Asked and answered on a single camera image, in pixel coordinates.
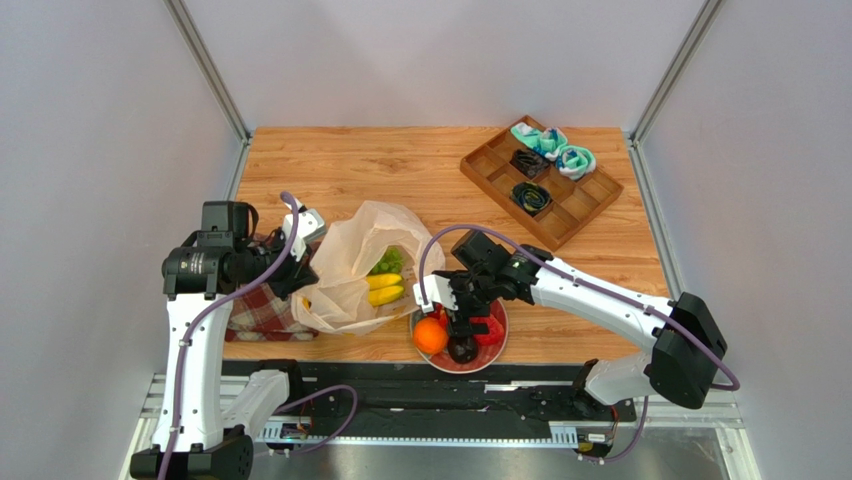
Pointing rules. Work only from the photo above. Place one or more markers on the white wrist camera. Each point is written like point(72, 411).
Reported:
point(301, 230)
point(434, 290)

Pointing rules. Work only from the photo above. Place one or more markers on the translucent white plastic bag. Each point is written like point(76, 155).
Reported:
point(338, 302)

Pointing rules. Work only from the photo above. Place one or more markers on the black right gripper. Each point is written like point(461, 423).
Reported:
point(465, 309)

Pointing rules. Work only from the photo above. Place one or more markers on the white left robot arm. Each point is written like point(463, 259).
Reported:
point(195, 438)

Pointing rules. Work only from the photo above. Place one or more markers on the red plaid folded cloth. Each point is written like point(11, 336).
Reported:
point(261, 316)

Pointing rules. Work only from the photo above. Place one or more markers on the teal blue rolled sock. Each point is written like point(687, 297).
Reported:
point(575, 162)

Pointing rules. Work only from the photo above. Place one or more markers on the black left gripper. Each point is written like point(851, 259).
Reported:
point(298, 274)

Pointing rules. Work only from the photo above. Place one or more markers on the red fake tomato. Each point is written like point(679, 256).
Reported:
point(440, 316)

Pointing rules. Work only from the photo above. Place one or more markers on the teal and red ceramic plate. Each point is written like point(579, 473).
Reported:
point(487, 355)

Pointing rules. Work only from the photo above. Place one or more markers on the orange fake fruit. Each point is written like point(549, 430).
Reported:
point(430, 336)

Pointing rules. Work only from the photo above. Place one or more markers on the black rolled sock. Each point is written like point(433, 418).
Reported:
point(529, 163)

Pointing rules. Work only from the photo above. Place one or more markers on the dark purple fake fruit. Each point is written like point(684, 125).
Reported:
point(462, 350)

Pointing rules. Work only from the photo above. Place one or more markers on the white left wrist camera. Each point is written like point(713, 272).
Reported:
point(301, 230)

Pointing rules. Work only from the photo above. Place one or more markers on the teal white rolled sock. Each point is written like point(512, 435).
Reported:
point(550, 143)

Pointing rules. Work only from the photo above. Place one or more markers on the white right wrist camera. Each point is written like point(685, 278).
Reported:
point(434, 290)

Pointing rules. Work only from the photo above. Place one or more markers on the aluminium frame rail left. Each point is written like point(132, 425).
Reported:
point(192, 36)

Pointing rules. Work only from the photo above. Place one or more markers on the aluminium frame rail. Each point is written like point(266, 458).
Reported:
point(696, 33)
point(192, 36)

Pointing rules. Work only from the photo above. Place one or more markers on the dark blue yellow rolled sock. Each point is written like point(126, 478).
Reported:
point(530, 197)

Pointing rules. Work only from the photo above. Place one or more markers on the wooden compartment tray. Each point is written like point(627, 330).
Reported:
point(574, 203)

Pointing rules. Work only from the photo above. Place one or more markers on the red fake pomegranate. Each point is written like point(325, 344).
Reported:
point(495, 334)

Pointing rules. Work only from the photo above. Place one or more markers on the yellow fake banana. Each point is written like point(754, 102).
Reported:
point(384, 288)

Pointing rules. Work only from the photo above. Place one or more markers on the green fake grapes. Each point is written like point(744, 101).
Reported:
point(391, 262)

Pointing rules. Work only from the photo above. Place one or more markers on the aluminium frame rail right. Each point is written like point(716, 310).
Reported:
point(696, 33)

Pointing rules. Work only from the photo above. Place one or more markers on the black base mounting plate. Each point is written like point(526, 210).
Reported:
point(415, 401)

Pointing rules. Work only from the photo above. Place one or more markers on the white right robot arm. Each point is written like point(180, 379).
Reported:
point(680, 345)

